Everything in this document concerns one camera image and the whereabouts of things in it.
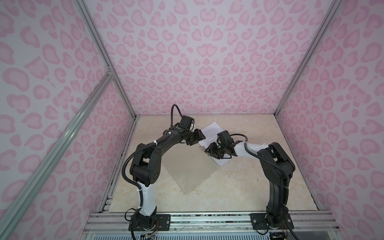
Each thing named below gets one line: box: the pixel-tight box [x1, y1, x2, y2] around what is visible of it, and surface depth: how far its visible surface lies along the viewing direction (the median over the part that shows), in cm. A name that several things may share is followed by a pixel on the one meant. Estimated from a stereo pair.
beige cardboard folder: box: [162, 142, 220, 195], surface depth 92 cm
